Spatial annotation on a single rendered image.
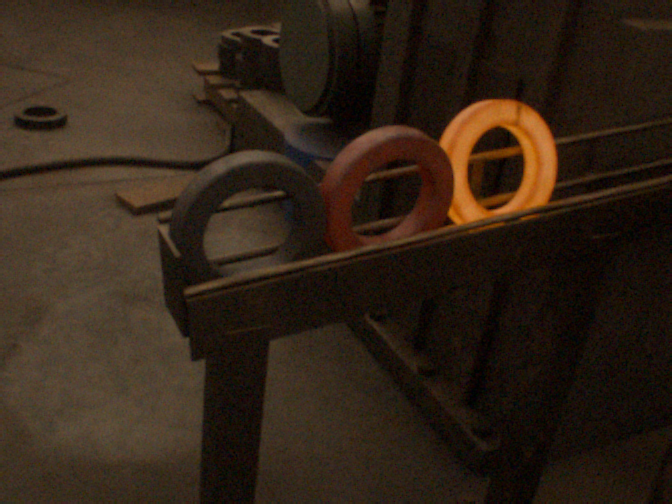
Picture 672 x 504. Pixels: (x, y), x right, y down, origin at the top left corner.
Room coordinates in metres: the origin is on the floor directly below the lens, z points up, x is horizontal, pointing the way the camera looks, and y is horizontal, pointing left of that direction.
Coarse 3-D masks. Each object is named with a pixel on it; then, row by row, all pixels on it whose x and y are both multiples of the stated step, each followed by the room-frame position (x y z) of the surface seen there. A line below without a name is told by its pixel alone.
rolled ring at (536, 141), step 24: (456, 120) 0.99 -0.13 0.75; (480, 120) 0.98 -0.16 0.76; (504, 120) 1.00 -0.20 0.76; (528, 120) 1.02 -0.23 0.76; (456, 144) 0.96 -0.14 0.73; (528, 144) 1.02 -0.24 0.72; (552, 144) 1.03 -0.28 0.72; (456, 168) 0.95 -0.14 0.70; (528, 168) 1.03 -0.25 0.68; (552, 168) 1.02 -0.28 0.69; (456, 192) 0.94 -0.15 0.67; (528, 192) 1.00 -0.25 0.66; (456, 216) 0.94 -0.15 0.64; (480, 216) 0.94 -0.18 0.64
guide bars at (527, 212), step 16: (608, 192) 1.02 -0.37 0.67; (624, 192) 1.03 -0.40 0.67; (528, 208) 0.96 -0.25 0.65; (544, 208) 0.96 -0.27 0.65; (560, 208) 0.98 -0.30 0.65; (464, 224) 0.90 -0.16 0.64; (480, 224) 0.91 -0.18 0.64; (400, 240) 0.85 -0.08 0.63; (416, 240) 0.86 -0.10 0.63; (320, 256) 0.80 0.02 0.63; (336, 256) 0.81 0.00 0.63; (352, 256) 0.82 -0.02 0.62; (256, 272) 0.76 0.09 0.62; (272, 272) 0.76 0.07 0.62; (288, 272) 0.77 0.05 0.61; (192, 288) 0.72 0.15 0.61; (208, 288) 0.73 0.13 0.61; (224, 288) 0.74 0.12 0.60
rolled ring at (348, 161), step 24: (360, 144) 0.86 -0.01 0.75; (384, 144) 0.86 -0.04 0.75; (408, 144) 0.87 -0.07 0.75; (432, 144) 0.89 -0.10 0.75; (336, 168) 0.84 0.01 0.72; (360, 168) 0.84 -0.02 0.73; (432, 168) 0.89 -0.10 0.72; (336, 192) 0.83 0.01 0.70; (432, 192) 0.90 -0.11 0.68; (336, 216) 0.83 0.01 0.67; (408, 216) 0.92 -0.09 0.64; (432, 216) 0.90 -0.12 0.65; (336, 240) 0.83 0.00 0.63; (360, 240) 0.85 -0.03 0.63; (384, 240) 0.89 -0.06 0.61
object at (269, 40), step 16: (224, 32) 3.12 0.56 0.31; (240, 32) 2.91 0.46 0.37; (256, 32) 2.97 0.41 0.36; (272, 32) 2.98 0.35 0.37; (224, 48) 3.04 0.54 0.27; (240, 48) 2.87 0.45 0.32; (256, 48) 2.83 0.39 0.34; (272, 48) 2.62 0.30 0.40; (208, 64) 3.21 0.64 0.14; (224, 64) 3.05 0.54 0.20; (240, 64) 2.86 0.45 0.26; (256, 64) 2.83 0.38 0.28; (272, 64) 2.62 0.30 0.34; (208, 80) 2.99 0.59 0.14; (224, 80) 3.02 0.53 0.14; (240, 80) 2.88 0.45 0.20; (256, 80) 2.82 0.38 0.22; (272, 80) 2.63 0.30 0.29; (192, 96) 3.19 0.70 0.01; (208, 96) 3.15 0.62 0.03; (224, 96) 2.82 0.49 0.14; (224, 112) 2.96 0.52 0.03; (224, 128) 2.81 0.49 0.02
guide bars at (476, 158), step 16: (624, 128) 1.14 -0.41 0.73; (640, 128) 1.15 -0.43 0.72; (560, 144) 1.08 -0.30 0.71; (592, 144) 1.11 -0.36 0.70; (480, 160) 1.01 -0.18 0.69; (592, 160) 1.12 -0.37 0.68; (368, 176) 0.92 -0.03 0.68; (384, 176) 0.93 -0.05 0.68; (400, 176) 0.94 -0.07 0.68; (480, 176) 1.01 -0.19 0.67; (592, 176) 1.09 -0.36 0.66; (608, 176) 1.11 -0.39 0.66; (512, 192) 1.02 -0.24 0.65; (592, 192) 1.10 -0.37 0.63; (224, 208) 0.82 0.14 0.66; (240, 208) 0.83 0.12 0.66; (160, 224) 0.78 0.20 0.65; (368, 224) 0.90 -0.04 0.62; (384, 224) 0.91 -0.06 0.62; (224, 256) 0.80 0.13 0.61; (240, 256) 0.81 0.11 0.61; (256, 256) 0.82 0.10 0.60
